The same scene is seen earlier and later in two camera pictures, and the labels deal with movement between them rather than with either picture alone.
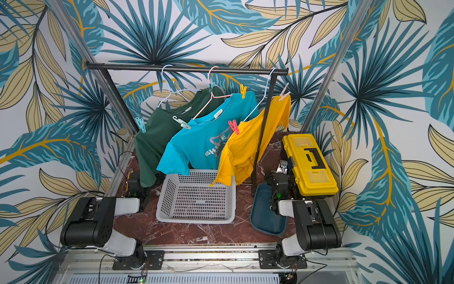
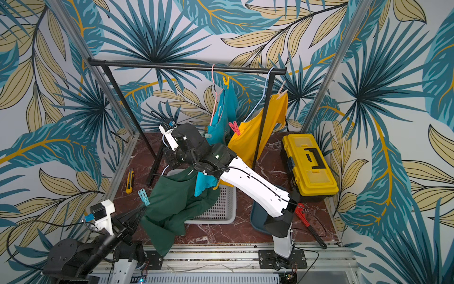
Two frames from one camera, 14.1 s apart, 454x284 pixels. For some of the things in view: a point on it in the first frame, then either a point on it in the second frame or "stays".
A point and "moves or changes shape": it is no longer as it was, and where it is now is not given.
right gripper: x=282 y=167 to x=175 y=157
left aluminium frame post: x=95 y=73 stays
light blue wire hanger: x=170 y=92 to x=166 y=145
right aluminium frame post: x=343 y=45 stays
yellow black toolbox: x=313 y=174 stays
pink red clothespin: x=234 y=126 stays
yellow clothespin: x=243 y=90 to x=226 y=83
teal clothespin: x=141 y=124 moves or changes shape
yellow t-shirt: x=239 y=160 stays
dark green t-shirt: x=160 y=127 to x=172 y=202
